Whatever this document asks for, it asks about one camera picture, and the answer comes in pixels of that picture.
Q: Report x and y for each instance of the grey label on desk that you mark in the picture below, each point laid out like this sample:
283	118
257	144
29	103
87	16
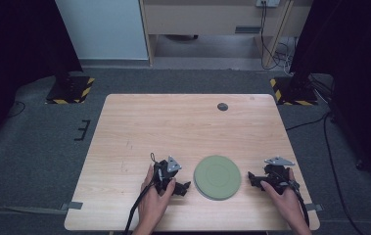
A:
247	29

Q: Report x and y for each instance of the black stand post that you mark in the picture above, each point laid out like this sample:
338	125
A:
303	62
63	65

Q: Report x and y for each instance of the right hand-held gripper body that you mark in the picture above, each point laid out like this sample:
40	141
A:
279	174

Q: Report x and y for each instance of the white panel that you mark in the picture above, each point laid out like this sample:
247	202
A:
103	29

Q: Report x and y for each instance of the person's left hand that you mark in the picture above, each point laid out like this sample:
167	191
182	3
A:
152	205

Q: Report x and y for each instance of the light wooden desk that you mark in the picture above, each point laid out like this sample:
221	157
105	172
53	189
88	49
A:
199	19

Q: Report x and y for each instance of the dark curtain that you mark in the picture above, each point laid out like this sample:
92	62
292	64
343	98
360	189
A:
362	81
7	49

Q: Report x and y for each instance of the grey round table grommet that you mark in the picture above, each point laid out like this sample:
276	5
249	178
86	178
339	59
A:
222	106

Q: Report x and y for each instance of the black hazard-striped stand base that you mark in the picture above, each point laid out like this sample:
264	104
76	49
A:
72	91
292	94

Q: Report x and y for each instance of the person's right hand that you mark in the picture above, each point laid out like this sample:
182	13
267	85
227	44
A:
282	202

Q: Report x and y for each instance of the grey power strip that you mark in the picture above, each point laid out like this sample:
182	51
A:
268	3

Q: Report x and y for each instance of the grey tape strip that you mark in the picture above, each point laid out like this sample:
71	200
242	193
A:
72	205
314	207

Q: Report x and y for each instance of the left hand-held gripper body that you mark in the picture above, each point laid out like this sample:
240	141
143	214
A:
163	173

